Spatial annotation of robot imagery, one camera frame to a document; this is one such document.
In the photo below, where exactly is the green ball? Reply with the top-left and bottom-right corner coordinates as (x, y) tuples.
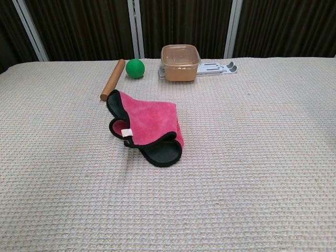
(125, 58), (145, 79)

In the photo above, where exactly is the tan plastic container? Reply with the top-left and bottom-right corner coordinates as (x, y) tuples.
(161, 44), (202, 82)

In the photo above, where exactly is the beige woven tablecloth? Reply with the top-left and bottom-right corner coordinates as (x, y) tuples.
(0, 56), (336, 252)

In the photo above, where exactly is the white folding stand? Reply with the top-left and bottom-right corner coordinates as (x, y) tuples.
(157, 61), (238, 79)

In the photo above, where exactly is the white partition frame post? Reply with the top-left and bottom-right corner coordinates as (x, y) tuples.
(12, 0), (50, 62)
(127, 0), (145, 59)
(224, 0), (244, 59)

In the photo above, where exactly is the pink black-edged cloth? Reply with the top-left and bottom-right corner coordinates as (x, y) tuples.
(106, 89), (184, 168)

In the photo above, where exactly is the wooden rolling pin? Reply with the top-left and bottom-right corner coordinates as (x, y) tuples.
(100, 59), (126, 101)

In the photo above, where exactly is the dark ribbed partition panel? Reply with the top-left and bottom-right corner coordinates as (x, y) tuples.
(233, 0), (336, 58)
(139, 0), (234, 59)
(25, 0), (135, 62)
(0, 0), (43, 75)

